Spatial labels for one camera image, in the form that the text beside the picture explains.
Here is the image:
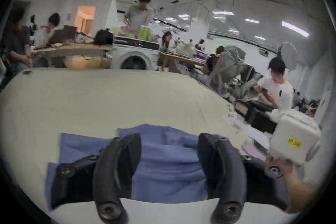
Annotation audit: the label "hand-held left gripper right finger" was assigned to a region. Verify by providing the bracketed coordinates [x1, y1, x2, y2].
[198, 133, 289, 223]

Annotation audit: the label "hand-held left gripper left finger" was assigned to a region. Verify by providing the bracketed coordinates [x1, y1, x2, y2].
[48, 134, 142, 224]

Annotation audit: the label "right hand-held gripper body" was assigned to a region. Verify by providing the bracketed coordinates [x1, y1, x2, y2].
[270, 110, 322, 166]

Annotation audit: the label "blue garment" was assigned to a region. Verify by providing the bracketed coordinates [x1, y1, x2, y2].
[46, 124, 229, 211]

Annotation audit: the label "person's right hand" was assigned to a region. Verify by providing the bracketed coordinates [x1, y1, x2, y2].
[266, 155, 321, 213]

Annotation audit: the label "pink card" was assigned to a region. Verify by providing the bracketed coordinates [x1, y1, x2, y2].
[244, 141, 268, 161]

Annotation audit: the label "white papers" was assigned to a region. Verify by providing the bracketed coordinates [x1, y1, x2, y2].
[223, 111, 272, 142]

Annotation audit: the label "grey garment on stand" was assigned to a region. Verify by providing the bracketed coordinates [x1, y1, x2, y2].
[207, 45, 247, 95]

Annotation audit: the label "white washing machine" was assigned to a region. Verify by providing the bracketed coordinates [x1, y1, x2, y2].
[111, 35, 161, 70]

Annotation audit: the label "wooden table with equipment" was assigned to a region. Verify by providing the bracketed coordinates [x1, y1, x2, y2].
[159, 43, 208, 73]

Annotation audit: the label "cluttered wooden table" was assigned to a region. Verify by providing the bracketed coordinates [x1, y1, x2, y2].
[31, 25, 114, 69]

